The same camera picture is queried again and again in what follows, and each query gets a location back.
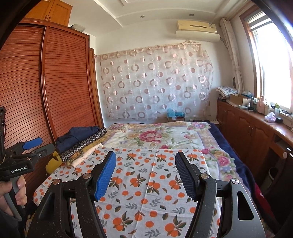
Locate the navy blue bed blanket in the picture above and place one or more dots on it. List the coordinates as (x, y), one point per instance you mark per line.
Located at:
(241, 168)

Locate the circle pattern lace curtain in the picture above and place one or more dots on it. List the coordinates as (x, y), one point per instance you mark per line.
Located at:
(146, 83)

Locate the navy printed t-shirt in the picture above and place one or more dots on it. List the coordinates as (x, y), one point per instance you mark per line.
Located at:
(74, 136)

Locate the person left hand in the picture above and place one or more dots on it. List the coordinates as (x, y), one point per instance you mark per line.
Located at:
(21, 198)

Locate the wooden side cabinet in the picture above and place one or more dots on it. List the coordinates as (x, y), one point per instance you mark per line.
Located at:
(258, 143)

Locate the rolled beige window curtain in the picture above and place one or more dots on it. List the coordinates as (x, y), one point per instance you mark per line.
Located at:
(232, 46)

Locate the red cloth beside bed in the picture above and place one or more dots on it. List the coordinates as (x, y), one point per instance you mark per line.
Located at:
(262, 204)

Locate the blue box by headboard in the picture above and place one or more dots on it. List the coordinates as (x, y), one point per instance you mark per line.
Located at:
(173, 116)

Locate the cardboard box on cabinet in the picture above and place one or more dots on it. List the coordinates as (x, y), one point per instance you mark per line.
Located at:
(239, 99)

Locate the wooden louvered wardrobe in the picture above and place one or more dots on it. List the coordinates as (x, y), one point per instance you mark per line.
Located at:
(48, 82)

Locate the floral quilt blanket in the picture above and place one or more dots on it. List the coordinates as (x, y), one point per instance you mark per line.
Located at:
(192, 137)

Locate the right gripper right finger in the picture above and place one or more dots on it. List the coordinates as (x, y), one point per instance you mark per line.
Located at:
(188, 176)

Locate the wall air conditioner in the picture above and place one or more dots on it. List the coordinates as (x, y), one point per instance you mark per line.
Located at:
(197, 31)

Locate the window with wooden frame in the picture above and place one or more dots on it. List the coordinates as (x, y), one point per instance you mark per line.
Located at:
(272, 57)

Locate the pink bottle on cabinet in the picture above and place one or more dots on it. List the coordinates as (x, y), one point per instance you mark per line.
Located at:
(261, 105)

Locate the orange print white sheet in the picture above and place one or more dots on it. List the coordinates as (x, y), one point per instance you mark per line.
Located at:
(145, 196)

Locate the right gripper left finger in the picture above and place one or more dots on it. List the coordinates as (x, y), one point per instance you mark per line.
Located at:
(101, 176)

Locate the upper wooden cupboard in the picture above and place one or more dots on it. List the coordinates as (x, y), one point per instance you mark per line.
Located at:
(53, 11)

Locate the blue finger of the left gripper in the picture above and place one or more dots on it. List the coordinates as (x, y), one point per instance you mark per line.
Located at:
(27, 145)

